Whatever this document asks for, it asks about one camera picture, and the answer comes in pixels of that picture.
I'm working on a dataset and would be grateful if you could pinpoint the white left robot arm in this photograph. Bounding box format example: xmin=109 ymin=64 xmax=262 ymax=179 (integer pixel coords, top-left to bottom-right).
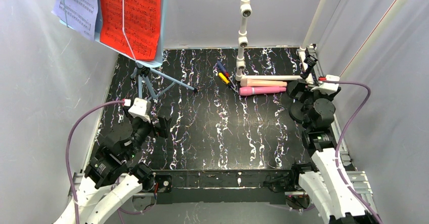
xmin=56 ymin=117 xmax=172 ymax=223

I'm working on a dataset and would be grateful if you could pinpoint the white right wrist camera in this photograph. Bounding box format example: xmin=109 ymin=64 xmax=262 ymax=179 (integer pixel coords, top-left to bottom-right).
xmin=310 ymin=75 xmax=340 ymax=95

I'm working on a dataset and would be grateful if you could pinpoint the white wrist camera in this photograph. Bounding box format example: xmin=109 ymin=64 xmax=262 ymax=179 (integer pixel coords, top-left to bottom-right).
xmin=310 ymin=75 xmax=340 ymax=95
xmin=123 ymin=98 xmax=151 ymax=123

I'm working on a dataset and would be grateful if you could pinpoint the beige toy microphone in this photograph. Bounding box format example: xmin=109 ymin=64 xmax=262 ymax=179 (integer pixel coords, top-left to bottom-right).
xmin=240 ymin=79 xmax=287 ymax=87

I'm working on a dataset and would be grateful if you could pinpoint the white PVC pipe frame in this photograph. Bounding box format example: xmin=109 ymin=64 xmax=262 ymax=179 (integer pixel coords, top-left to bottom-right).
xmin=234 ymin=0 xmax=336 ymax=82

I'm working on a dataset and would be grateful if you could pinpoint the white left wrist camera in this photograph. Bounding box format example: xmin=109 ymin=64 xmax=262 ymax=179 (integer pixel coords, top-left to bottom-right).
xmin=123 ymin=98 xmax=151 ymax=123

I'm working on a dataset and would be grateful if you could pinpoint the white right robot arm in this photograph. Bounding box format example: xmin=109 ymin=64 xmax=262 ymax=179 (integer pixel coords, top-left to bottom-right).
xmin=288 ymin=77 xmax=382 ymax=223

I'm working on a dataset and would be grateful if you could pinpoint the black round microphone stand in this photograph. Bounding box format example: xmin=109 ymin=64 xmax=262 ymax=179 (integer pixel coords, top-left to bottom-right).
xmin=289 ymin=101 xmax=311 ymax=123

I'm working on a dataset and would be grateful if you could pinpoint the light blue music stand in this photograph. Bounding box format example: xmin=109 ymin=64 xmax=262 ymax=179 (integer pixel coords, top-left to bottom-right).
xmin=54 ymin=0 xmax=198 ymax=99

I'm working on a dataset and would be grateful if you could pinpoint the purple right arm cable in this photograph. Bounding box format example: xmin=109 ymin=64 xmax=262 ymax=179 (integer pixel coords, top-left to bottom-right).
xmin=318 ymin=77 xmax=383 ymax=224

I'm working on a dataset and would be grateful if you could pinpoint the white diagonal pole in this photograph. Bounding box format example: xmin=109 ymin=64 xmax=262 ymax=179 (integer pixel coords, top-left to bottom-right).
xmin=340 ymin=0 xmax=408 ymax=77

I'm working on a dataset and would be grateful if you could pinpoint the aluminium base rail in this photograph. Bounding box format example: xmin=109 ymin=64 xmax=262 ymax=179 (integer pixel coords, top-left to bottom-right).
xmin=62 ymin=44 xmax=382 ymax=224

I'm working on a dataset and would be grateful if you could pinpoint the pink toy microphone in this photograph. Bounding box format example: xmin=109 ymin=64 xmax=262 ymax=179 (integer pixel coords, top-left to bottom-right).
xmin=239 ymin=86 xmax=286 ymax=96

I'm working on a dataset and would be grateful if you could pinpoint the lavender sheet music page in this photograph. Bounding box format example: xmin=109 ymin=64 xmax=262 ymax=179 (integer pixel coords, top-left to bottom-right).
xmin=52 ymin=0 xmax=98 ymax=40

